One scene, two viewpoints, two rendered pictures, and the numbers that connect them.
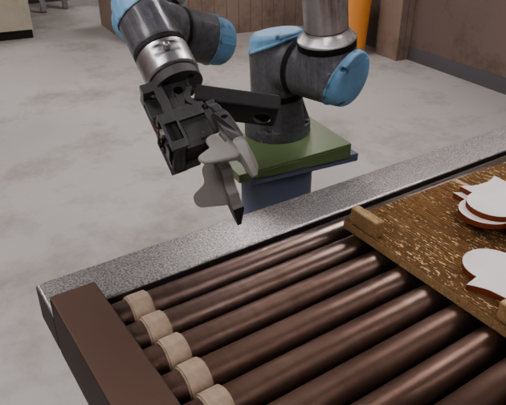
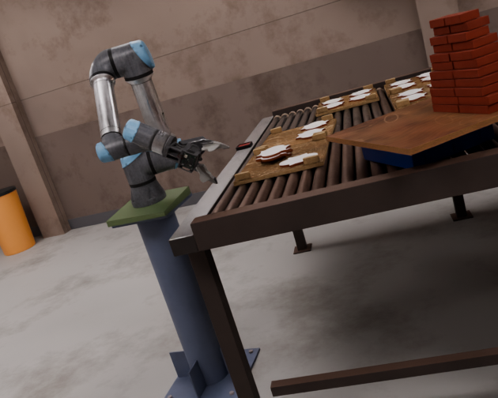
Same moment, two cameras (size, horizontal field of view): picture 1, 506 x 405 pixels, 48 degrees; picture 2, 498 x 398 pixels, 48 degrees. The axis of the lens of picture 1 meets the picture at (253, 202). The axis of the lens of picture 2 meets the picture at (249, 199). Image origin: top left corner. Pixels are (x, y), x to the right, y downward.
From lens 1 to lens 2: 1.44 m
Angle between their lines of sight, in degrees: 41
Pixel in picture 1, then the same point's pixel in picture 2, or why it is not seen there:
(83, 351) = (225, 215)
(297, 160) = (177, 198)
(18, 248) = not seen: outside the picture
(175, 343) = not seen: hidden behind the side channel
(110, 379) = (243, 210)
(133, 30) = (145, 133)
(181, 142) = (196, 153)
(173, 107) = (179, 149)
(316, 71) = not seen: hidden behind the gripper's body
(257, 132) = (147, 200)
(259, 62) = (135, 165)
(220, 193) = (205, 175)
